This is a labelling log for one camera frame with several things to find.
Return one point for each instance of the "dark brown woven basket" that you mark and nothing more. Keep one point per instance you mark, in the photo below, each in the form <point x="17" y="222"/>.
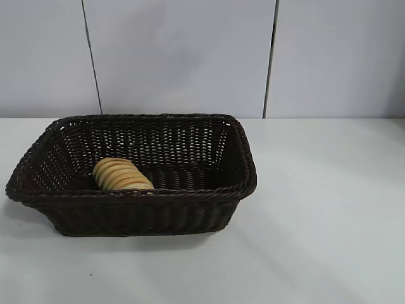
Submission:
<point x="142" y="212"/>

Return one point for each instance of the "long striped bread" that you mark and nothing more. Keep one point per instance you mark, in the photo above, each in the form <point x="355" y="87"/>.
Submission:
<point x="123" y="175"/>

